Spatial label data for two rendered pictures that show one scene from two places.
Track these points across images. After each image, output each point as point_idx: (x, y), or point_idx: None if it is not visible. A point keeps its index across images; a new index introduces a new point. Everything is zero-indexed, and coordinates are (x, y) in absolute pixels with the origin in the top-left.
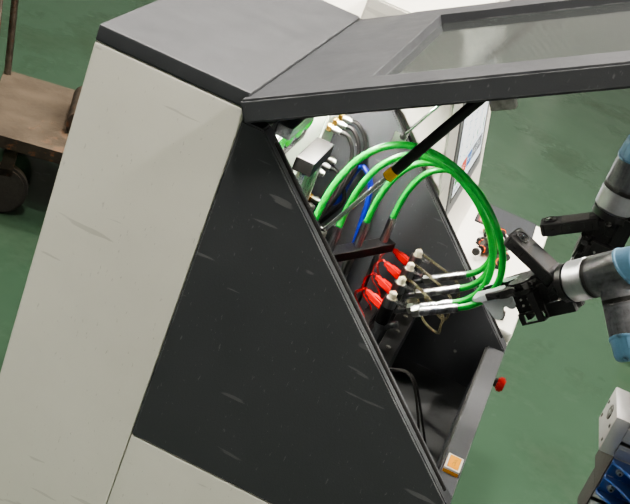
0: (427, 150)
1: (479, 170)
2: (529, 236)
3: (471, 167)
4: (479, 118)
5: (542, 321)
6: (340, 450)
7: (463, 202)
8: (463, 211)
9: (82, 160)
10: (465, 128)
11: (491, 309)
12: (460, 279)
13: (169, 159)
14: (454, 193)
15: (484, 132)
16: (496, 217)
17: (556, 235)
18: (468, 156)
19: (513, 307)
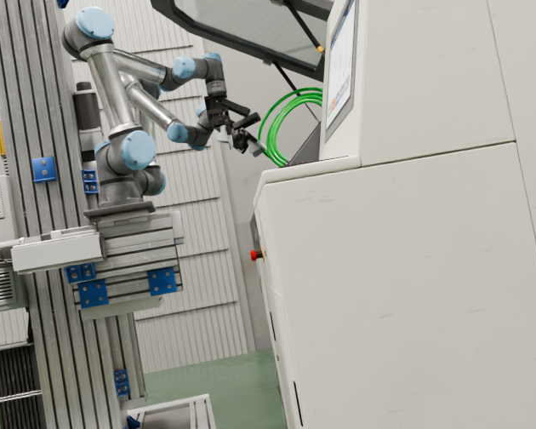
0: (289, 85)
1: (357, 118)
2: (251, 114)
3: (341, 109)
4: (343, 61)
5: (235, 148)
6: None
7: (340, 144)
8: (341, 156)
9: None
10: (331, 74)
11: (259, 153)
12: None
13: None
14: (327, 125)
15: (353, 72)
16: (268, 111)
17: (240, 115)
18: (336, 97)
19: (250, 151)
